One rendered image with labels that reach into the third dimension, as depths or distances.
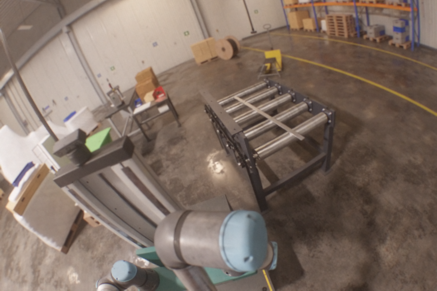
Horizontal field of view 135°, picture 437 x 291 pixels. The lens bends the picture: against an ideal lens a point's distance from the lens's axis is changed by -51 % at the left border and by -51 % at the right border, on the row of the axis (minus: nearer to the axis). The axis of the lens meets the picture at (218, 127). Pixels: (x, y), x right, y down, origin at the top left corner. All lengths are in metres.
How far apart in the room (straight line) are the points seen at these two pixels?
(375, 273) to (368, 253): 0.24
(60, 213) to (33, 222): 0.62
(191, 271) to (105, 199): 0.43
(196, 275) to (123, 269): 0.54
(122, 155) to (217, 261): 0.35
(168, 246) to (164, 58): 11.55
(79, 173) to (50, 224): 3.28
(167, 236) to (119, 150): 0.26
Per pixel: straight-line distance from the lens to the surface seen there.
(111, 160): 0.54
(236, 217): 0.33
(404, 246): 2.35
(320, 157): 2.22
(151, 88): 7.32
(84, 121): 8.02
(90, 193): 0.72
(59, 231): 3.94
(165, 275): 1.10
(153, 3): 11.91
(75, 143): 0.55
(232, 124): 1.47
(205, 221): 0.34
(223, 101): 2.51
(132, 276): 0.97
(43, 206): 3.76
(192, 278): 0.51
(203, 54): 9.19
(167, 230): 0.36
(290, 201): 2.27
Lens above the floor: 1.97
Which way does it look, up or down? 32 degrees down
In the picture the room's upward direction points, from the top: 22 degrees counter-clockwise
